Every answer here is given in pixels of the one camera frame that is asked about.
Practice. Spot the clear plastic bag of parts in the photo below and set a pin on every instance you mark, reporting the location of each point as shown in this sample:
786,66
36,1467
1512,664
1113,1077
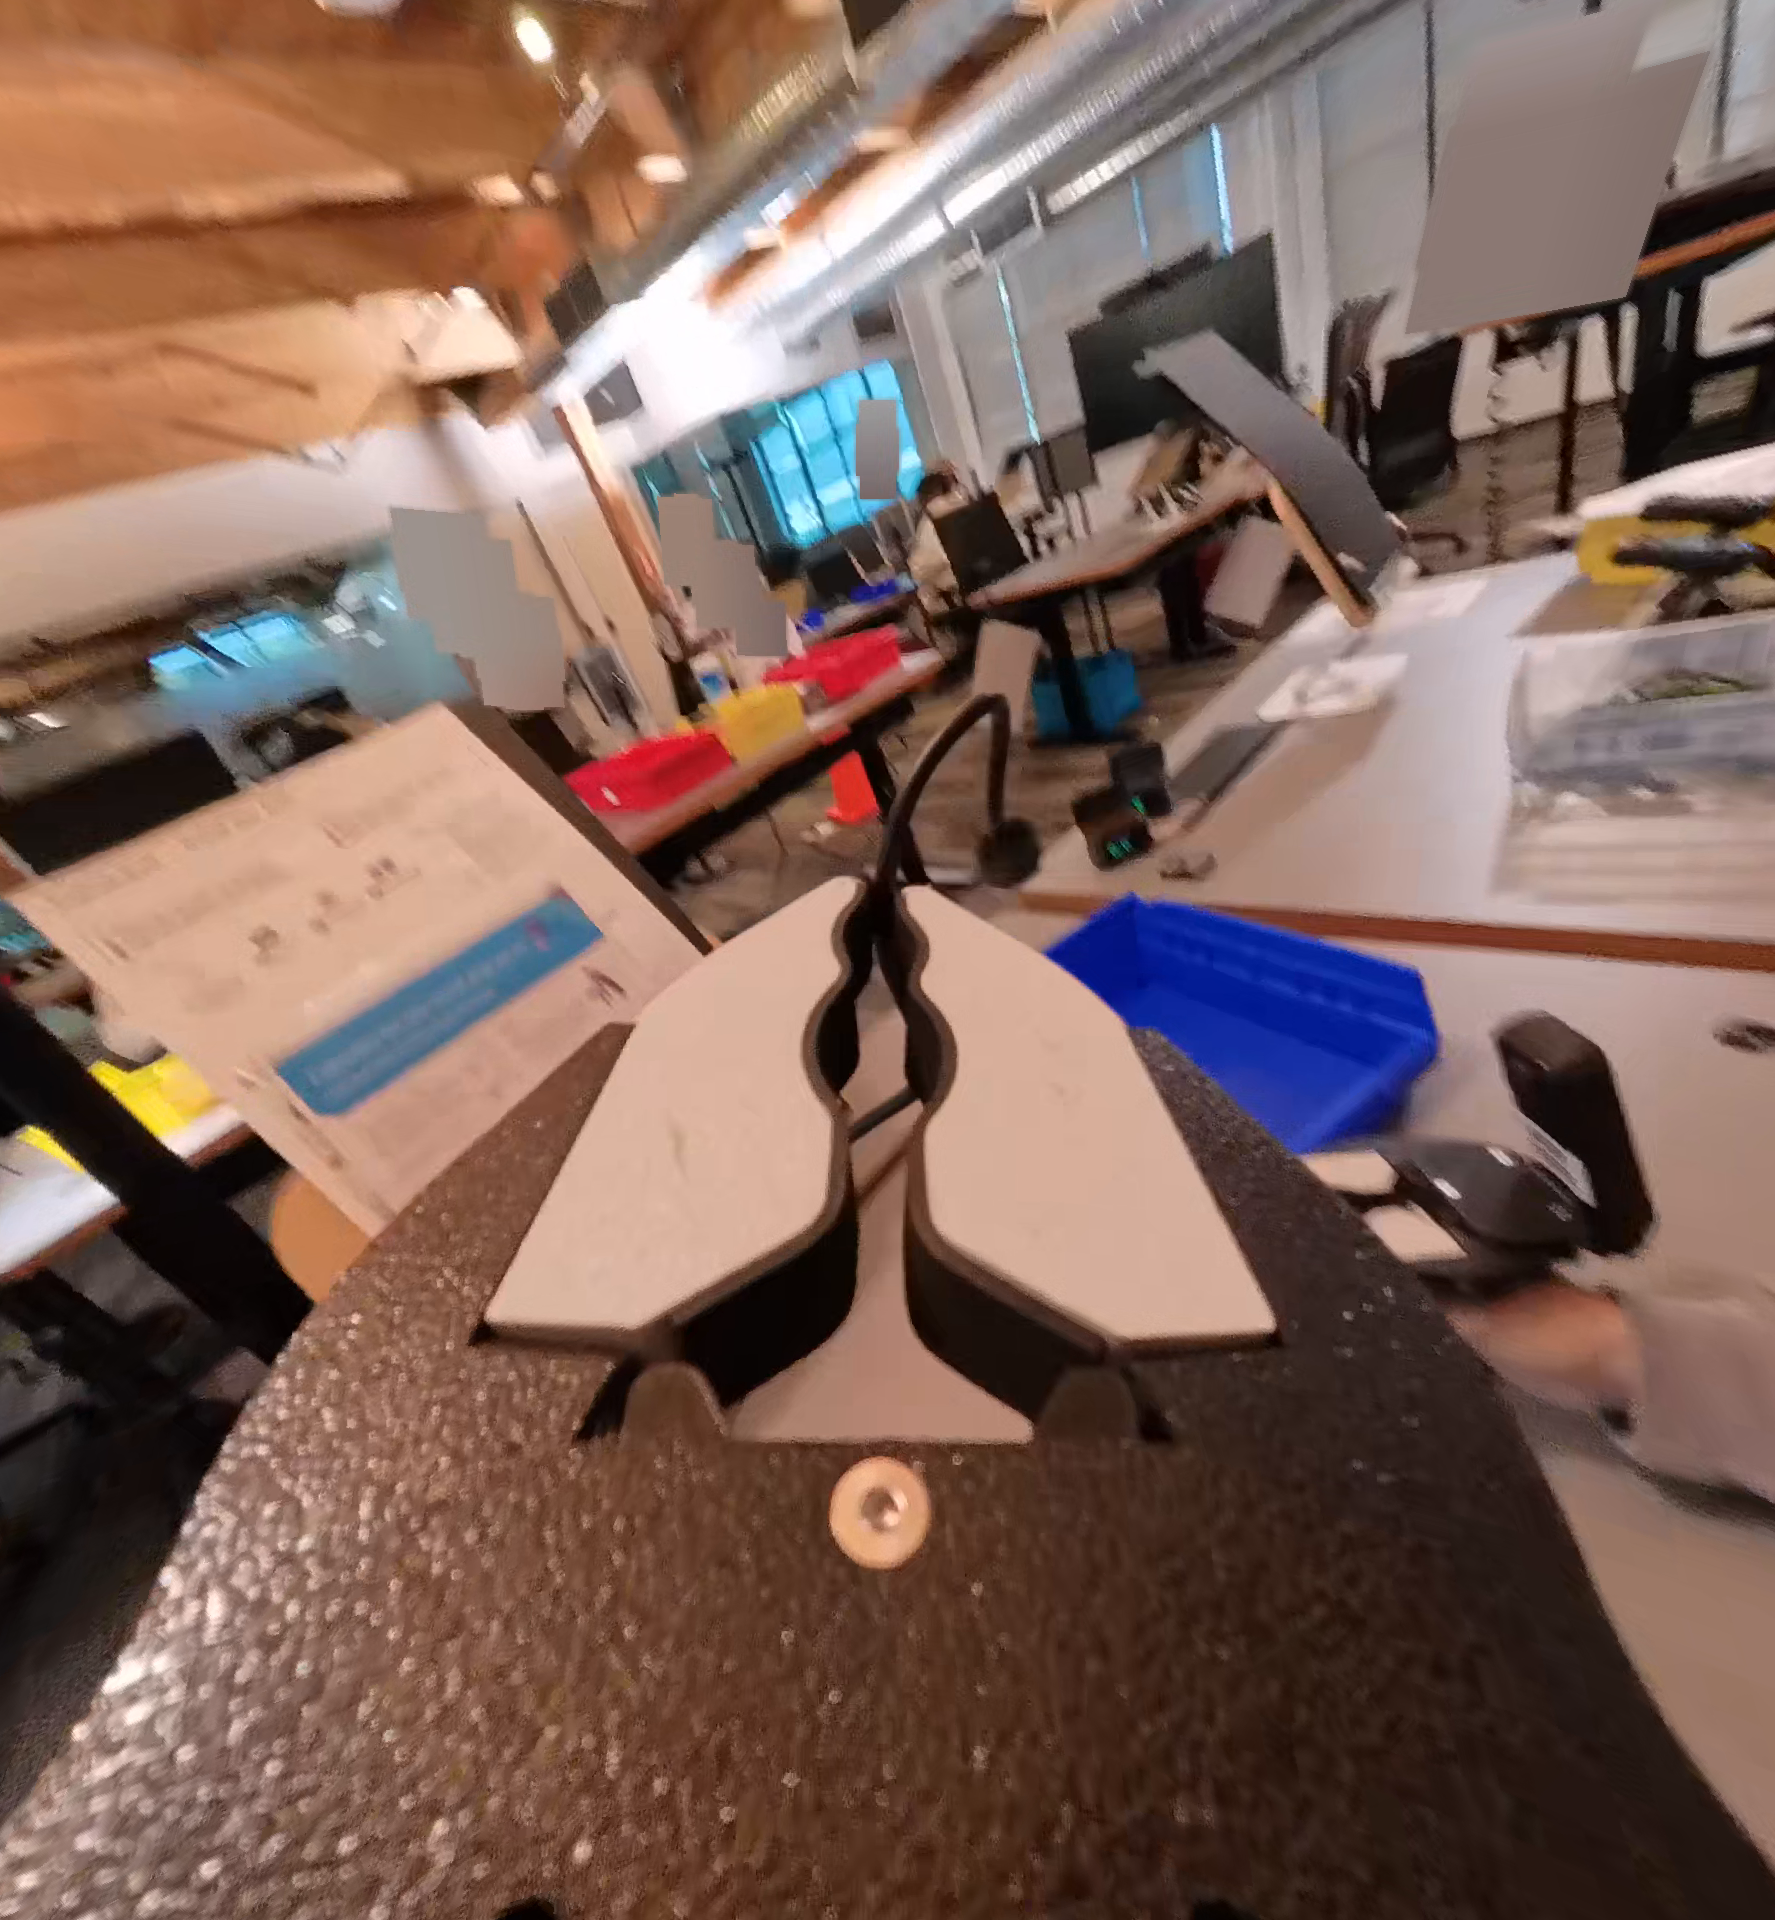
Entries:
1675,750

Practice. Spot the blue crate under table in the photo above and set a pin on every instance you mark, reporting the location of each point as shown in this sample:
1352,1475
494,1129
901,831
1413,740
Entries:
1083,697

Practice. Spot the small black device with display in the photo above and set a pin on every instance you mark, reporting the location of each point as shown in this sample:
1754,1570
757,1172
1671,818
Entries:
1119,818

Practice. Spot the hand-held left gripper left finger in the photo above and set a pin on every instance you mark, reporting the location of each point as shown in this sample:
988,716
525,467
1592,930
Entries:
678,1139

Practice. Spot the black monitor screen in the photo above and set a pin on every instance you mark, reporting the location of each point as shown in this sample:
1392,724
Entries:
1181,346

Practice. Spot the yellow plastic bin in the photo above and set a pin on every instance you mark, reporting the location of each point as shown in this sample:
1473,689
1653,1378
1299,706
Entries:
759,721

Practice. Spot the white paper sheet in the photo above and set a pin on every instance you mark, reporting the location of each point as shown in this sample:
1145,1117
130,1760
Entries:
1330,688

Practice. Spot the document stand with instruction sheets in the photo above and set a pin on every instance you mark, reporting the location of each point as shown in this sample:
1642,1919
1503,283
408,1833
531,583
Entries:
348,930

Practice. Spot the black metal frame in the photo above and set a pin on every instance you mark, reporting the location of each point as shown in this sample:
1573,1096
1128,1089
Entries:
106,1139

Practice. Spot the grey desk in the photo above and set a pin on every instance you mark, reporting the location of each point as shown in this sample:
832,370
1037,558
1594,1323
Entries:
1653,1619

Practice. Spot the orange cone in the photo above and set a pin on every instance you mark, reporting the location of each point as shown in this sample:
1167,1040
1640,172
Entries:
853,788

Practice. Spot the blue plastic bin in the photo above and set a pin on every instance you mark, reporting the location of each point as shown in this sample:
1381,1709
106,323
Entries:
1247,1021

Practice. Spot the grey adjoining table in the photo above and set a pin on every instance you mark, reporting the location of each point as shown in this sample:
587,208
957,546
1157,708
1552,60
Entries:
1404,825

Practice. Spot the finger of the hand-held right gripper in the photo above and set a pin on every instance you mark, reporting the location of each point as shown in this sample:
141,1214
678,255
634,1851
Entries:
1343,1175
1412,1234

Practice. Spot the person's right hand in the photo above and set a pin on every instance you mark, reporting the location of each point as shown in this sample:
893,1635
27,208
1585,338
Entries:
1554,1341

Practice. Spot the leaning grey board stand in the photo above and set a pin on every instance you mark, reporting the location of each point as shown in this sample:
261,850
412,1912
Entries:
1276,451

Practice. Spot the person's right forearm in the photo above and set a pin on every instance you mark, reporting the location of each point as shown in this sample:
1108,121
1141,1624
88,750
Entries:
1742,1394

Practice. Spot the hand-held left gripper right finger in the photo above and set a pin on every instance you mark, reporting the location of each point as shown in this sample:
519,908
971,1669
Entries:
1081,1170

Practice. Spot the red plastic bin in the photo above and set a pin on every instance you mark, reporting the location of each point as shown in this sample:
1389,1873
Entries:
843,662
647,768

